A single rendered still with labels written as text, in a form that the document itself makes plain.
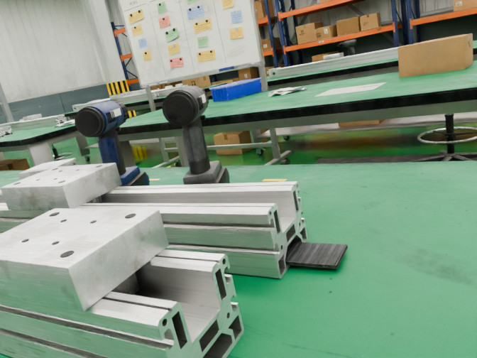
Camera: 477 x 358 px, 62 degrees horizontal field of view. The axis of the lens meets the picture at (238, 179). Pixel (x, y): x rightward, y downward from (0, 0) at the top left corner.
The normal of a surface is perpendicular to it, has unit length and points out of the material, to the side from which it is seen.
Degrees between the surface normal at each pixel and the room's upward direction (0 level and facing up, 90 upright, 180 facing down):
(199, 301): 90
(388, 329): 0
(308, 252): 0
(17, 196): 90
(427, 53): 87
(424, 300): 0
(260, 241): 90
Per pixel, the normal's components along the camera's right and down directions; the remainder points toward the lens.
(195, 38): -0.54, 0.34
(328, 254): -0.19, -0.94
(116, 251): 0.87, -0.03
